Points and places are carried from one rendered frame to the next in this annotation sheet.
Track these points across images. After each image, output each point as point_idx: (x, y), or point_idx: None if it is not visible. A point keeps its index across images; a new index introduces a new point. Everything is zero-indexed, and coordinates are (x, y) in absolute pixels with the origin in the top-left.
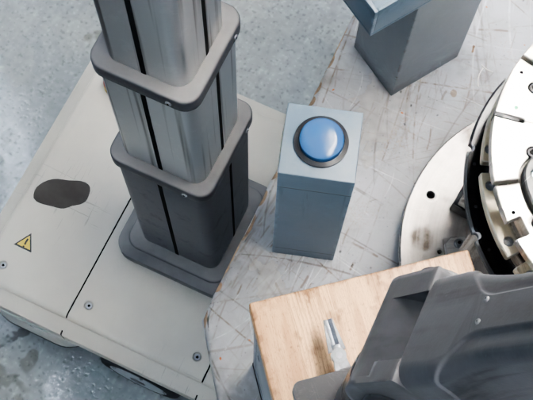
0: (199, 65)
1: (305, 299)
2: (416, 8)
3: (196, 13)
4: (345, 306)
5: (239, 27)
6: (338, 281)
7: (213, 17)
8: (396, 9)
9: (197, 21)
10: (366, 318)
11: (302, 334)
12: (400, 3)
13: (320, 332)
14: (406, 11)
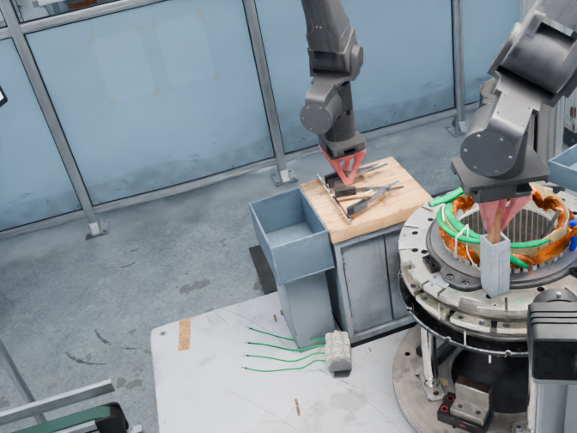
0: None
1: (397, 167)
2: (572, 189)
3: (528, 137)
4: (397, 175)
5: (555, 188)
6: (408, 173)
7: (543, 162)
8: (559, 173)
9: (528, 144)
10: (393, 180)
11: (382, 168)
12: (561, 171)
13: (384, 172)
14: (566, 184)
